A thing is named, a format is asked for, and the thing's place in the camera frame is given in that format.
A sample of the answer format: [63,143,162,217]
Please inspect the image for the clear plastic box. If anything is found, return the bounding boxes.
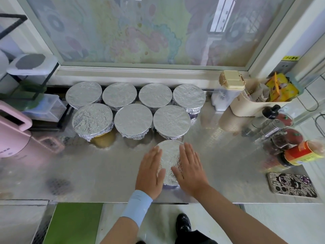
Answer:
[23,94,68,123]

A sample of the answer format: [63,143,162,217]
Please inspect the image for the light blue wristband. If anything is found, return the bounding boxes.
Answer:
[121,189,153,228]

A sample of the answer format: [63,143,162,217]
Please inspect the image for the person's right hand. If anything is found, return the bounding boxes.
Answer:
[171,142,210,197]

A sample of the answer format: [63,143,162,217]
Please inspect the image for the person's left hand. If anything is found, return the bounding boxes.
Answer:
[135,146,167,200]

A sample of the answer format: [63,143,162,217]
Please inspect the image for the glass bottle black cap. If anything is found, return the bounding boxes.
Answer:
[251,104,281,131]

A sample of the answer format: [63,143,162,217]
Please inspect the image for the pink electric kettle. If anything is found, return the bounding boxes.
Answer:
[0,100,34,158]

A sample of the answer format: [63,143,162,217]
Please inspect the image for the green floor mat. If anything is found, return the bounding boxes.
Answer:
[43,203,104,244]

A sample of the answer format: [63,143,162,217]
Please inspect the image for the black right shoe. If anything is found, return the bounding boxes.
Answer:
[175,213,193,237]

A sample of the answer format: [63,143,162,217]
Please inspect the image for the black metal rack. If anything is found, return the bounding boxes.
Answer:
[0,14,72,130]

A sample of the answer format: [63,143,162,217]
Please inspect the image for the foil-wrapped bowl being handled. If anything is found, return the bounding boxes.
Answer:
[173,84,207,117]

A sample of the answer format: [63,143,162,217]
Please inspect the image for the patterned case smartphone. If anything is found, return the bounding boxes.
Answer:
[266,171,318,198]

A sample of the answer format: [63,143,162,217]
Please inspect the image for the stainless steel countertop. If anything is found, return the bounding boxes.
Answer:
[0,81,325,204]

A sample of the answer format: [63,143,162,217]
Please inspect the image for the black trousers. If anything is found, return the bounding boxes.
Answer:
[175,230,219,244]

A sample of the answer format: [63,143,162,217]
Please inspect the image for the white plate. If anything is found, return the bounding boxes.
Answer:
[0,50,9,79]

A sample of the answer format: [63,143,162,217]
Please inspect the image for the yellow bowl with greens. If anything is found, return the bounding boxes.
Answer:
[92,130,117,148]

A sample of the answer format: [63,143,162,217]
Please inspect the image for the window with cartoon film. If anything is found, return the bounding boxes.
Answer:
[0,0,325,89]

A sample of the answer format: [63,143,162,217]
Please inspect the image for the person's right forearm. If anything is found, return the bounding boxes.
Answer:
[195,184,287,244]

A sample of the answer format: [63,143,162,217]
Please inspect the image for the clear glass shaker bottle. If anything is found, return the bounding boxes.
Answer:
[261,113,294,138]

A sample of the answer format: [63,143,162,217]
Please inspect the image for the glass jar red contents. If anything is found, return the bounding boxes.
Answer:
[272,128,304,150]

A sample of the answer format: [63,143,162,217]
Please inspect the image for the stack of aluminium foil sheets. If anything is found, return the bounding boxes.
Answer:
[155,140,185,189]

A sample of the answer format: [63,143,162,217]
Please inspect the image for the jar with orange red lid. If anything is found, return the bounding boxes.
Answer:
[277,140,325,168]

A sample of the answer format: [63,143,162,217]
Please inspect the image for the cream organiser tray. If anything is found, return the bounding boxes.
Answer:
[230,79,293,117]

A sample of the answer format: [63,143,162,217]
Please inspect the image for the beige round object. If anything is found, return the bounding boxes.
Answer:
[219,70,246,90]

